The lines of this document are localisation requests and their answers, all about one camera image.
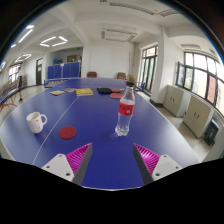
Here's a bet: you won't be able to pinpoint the folded blue table tennis table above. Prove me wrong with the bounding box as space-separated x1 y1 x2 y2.
47 61 81 80

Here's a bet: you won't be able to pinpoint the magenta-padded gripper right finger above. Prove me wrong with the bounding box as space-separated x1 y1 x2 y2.
132 142 184 186

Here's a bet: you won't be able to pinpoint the dark wooden door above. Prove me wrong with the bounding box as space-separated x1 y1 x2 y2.
35 58 44 86

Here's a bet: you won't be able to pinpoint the black waste bin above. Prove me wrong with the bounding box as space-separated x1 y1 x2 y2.
203 118 220 147

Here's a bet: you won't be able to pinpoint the flat round red coaster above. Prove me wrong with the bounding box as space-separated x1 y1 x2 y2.
58 126 77 140

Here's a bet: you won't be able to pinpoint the tall black-framed glass door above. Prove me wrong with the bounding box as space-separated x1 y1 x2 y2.
138 45 159 93

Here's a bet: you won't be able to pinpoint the ceiling lights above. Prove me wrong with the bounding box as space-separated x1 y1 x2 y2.
9 23 69 64

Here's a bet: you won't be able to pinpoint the clear red-labelled water bottle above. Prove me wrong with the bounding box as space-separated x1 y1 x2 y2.
114 81 137 137

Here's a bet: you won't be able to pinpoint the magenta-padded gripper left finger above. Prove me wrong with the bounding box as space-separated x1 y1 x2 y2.
41 142 94 187

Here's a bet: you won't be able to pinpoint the large black-framed window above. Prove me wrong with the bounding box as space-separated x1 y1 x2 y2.
175 51 224 116

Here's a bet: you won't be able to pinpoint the ceiling air conditioner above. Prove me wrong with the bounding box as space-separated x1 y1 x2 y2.
100 26 138 43

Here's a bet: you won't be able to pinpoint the person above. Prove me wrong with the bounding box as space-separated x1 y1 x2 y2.
16 66 25 103

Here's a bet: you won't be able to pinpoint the brown cardboard box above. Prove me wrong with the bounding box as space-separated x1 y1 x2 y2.
126 73 139 91

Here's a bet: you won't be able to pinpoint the blue table with red legs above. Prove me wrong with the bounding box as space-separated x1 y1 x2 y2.
0 79 28 113

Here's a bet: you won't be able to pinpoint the white mug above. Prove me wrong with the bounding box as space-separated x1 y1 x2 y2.
26 111 48 135

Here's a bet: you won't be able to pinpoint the yellow book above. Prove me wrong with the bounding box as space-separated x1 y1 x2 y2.
75 87 95 97

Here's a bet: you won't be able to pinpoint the beige two-door cabinet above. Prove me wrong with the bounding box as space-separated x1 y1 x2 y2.
182 95 214 139
163 84 192 118

